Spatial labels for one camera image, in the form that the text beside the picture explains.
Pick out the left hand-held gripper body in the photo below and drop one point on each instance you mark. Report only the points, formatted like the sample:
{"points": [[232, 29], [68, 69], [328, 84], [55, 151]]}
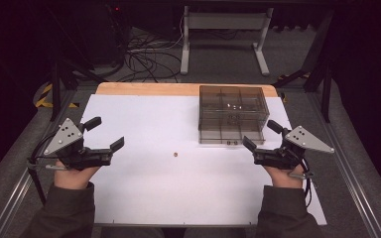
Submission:
{"points": [[64, 136]]}

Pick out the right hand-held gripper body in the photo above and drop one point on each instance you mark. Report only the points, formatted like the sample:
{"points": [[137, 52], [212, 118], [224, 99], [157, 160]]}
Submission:
{"points": [[306, 140]]}

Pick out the dark transparent drawer box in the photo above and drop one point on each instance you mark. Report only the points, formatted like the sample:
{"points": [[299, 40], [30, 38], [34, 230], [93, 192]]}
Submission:
{"points": [[233, 114]]}

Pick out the person's right hand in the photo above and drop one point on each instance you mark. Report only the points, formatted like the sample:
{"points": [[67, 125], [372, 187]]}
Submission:
{"points": [[283, 178]]}

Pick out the person's left hand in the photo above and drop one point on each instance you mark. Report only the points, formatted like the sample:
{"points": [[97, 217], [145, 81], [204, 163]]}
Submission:
{"points": [[74, 178]]}

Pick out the yellow black hazard tape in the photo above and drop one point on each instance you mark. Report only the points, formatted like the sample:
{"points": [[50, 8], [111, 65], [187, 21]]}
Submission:
{"points": [[46, 95]]}

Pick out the black metal stand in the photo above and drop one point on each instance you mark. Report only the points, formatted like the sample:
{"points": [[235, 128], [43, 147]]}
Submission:
{"points": [[61, 79], [324, 79]]}

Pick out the white sheet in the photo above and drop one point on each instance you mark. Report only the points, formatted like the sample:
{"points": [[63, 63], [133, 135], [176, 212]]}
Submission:
{"points": [[178, 185]]}

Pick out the white metal stand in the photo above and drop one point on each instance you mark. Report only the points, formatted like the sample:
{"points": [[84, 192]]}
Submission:
{"points": [[225, 21]]}

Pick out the aluminium rail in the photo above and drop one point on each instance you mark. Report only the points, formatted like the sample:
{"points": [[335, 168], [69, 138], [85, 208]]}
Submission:
{"points": [[20, 195], [350, 185]]}

